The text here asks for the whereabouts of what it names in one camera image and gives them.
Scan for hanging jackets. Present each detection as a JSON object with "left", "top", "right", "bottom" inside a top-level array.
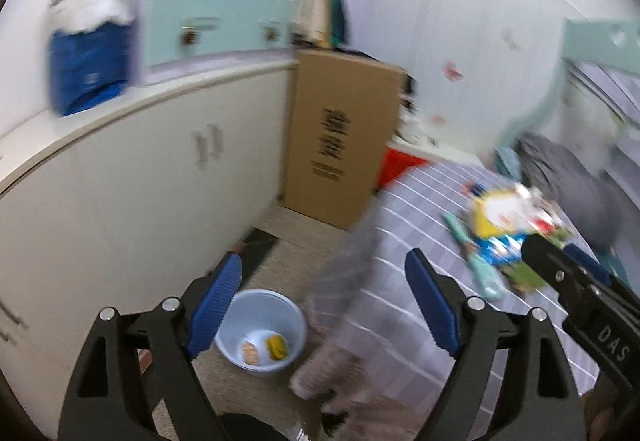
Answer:
[{"left": 291, "top": 0, "right": 349, "bottom": 50}]

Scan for purple grid tablecloth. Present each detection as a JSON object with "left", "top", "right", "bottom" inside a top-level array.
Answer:
[{"left": 309, "top": 160, "right": 622, "bottom": 422}]

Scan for grey folded duvet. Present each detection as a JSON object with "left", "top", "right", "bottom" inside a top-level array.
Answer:
[{"left": 514, "top": 132, "right": 623, "bottom": 253}]

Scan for red storage box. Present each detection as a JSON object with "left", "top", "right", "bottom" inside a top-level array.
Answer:
[{"left": 376, "top": 146, "right": 428, "bottom": 190}]

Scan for pink checked table skirt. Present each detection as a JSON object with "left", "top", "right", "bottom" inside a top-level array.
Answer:
[{"left": 290, "top": 300, "right": 426, "bottom": 440}]

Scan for yellow white snack packet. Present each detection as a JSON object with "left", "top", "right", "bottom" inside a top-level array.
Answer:
[{"left": 468, "top": 184, "right": 562, "bottom": 239}]

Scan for blue snack wrapper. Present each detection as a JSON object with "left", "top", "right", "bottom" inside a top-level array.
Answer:
[{"left": 476, "top": 234, "right": 527, "bottom": 268}]

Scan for black floor mat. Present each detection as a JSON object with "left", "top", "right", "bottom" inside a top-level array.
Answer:
[{"left": 221, "top": 227, "right": 280, "bottom": 287}]

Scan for mint green drawer unit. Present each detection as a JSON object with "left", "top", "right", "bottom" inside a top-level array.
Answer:
[{"left": 134, "top": 0, "right": 295, "bottom": 86}]

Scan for mint green bunk bed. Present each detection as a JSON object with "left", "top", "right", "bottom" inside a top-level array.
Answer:
[{"left": 495, "top": 19, "right": 639, "bottom": 287}]

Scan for tall brown cardboard box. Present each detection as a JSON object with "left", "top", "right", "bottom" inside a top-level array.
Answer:
[{"left": 283, "top": 50, "right": 406, "bottom": 230}]

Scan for long white floor cabinet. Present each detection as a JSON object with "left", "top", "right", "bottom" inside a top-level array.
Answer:
[{"left": 1, "top": 65, "right": 293, "bottom": 437}]

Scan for white wardrobe doors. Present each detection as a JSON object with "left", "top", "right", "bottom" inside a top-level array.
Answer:
[{"left": 362, "top": 0, "right": 580, "bottom": 156}]

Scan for light blue trash bin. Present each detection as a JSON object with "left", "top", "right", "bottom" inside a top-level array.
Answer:
[{"left": 215, "top": 289, "right": 307, "bottom": 377}]

